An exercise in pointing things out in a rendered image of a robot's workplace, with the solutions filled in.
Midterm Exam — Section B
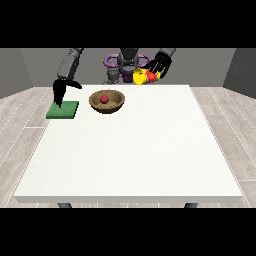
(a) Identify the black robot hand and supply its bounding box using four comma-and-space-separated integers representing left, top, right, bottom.
143, 50, 173, 80
52, 77, 83, 109

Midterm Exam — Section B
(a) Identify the yellow cup with melon print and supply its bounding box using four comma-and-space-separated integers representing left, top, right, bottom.
133, 67, 162, 86

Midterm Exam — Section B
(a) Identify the green square pad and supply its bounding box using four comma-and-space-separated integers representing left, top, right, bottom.
45, 100, 80, 120

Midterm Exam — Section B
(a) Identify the brown wooden bowl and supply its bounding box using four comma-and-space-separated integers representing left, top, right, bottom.
88, 89, 126, 114

